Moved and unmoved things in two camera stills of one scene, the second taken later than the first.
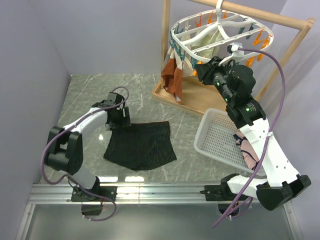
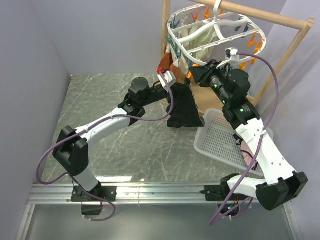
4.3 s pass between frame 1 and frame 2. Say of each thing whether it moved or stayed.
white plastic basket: stayed
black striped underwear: moved
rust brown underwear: moved
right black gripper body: stayed
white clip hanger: moved
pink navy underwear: stayed
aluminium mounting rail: stayed
